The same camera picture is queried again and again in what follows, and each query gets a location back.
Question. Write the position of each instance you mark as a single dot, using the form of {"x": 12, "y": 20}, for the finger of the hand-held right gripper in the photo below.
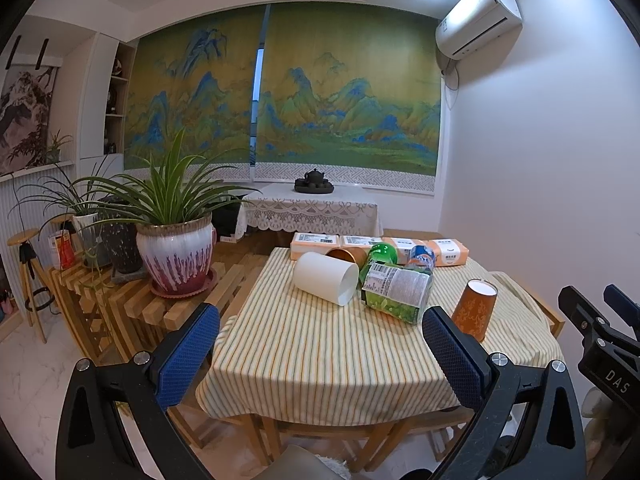
{"x": 577, "y": 306}
{"x": 617, "y": 300}

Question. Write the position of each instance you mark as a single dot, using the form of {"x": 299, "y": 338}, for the red and white box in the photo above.
{"x": 62, "y": 250}

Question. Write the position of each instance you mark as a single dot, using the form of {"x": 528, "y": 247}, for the wooden slatted bench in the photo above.
{"x": 125, "y": 305}

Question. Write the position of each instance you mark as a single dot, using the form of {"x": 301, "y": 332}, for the white lace tablecloth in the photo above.
{"x": 310, "y": 210}

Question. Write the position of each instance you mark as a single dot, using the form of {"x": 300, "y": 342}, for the small potted plant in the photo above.
{"x": 57, "y": 147}

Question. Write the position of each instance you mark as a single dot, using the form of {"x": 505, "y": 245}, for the wooden stool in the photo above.
{"x": 25, "y": 237}

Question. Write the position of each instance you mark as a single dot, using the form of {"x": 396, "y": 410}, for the pink plant saucer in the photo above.
{"x": 210, "y": 280}

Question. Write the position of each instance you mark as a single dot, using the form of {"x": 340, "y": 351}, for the dark teapot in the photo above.
{"x": 315, "y": 176}

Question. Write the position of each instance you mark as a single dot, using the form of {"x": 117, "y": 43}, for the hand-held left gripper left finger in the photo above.
{"x": 186, "y": 352}

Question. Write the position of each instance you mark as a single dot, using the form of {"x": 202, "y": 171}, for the hanging scroll painting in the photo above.
{"x": 25, "y": 115}

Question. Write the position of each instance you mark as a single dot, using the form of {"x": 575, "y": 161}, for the wooden table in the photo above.
{"x": 372, "y": 440}

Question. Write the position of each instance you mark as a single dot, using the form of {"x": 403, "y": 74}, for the copper cup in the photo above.
{"x": 345, "y": 254}

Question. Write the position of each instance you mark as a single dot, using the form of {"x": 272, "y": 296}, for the landscape roller blind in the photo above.
{"x": 195, "y": 90}
{"x": 350, "y": 100}

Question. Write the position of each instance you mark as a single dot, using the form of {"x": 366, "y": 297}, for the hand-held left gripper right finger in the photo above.
{"x": 456, "y": 360}

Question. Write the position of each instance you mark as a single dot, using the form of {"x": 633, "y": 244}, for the grey chair cushion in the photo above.
{"x": 310, "y": 462}

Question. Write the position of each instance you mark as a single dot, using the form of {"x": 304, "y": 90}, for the striped tablecloth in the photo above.
{"x": 320, "y": 355}

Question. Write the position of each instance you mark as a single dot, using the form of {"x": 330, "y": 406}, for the blue labelled bottle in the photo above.
{"x": 420, "y": 256}

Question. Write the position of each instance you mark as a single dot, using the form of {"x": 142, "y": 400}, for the dark tea tray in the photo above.
{"x": 314, "y": 188}

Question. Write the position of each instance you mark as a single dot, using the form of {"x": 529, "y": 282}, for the orange tissue pack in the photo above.
{"x": 312, "y": 242}
{"x": 402, "y": 244}
{"x": 357, "y": 241}
{"x": 450, "y": 251}

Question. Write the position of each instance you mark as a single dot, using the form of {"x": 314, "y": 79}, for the white shelf cabinet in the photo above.
{"x": 107, "y": 95}

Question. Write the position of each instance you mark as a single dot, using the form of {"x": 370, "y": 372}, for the grass plant in white pot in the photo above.
{"x": 87, "y": 230}

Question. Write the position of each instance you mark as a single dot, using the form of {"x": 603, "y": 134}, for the spider plant in purple-white pot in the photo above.
{"x": 172, "y": 255}

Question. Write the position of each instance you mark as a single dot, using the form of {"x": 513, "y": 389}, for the white cup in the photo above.
{"x": 324, "y": 276}

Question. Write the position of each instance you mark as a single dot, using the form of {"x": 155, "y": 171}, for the plant in dark speckled pot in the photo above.
{"x": 122, "y": 245}

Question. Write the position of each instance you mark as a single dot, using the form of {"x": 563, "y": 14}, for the white air conditioner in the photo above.
{"x": 475, "y": 15}

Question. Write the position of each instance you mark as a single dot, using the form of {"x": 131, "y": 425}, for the orange patterned paper cup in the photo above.
{"x": 472, "y": 312}

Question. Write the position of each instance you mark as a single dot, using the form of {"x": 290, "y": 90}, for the green plastic bottle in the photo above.
{"x": 395, "y": 287}

